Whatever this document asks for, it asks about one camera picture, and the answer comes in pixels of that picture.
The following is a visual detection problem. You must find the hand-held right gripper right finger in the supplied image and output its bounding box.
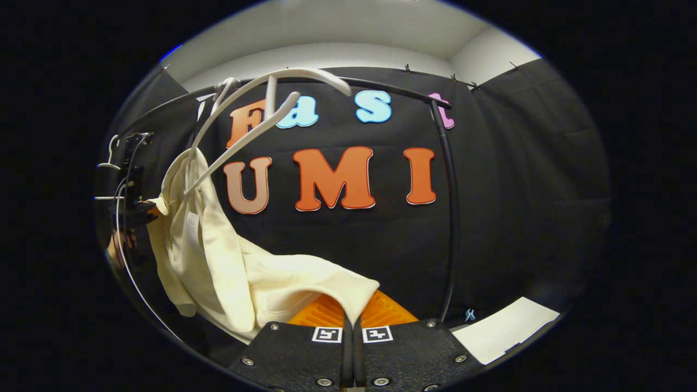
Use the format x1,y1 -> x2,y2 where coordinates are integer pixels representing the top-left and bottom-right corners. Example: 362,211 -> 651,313
353,290 -> 486,392

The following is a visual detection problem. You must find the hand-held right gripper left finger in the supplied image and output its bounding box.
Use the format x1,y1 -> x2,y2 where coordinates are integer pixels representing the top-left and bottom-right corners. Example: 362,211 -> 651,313
226,294 -> 352,392

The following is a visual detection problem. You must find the cream button-up shirt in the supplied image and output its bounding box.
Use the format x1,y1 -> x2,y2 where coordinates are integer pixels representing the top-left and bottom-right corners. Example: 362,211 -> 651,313
146,148 -> 381,345

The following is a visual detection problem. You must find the white plastic clothes hanger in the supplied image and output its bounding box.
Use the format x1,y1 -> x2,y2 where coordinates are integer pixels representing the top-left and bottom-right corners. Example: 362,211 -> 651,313
184,68 -> 352,198

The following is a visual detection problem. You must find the empty white plastic hanger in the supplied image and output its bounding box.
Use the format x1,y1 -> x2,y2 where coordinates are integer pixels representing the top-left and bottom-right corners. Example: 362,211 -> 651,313
94,134 -> 123,201

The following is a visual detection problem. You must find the black clothes rack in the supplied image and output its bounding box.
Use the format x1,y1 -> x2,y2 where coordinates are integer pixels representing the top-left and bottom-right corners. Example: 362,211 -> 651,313
123,76 -> 461,323

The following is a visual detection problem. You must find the black backdrop cloth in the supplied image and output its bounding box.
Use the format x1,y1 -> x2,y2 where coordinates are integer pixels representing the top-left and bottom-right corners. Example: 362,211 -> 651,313
95,57 -> 613,349

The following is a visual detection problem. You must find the thin white cable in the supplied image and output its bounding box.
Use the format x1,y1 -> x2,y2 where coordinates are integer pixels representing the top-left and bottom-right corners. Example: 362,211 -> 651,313
113,132 -> 183,342

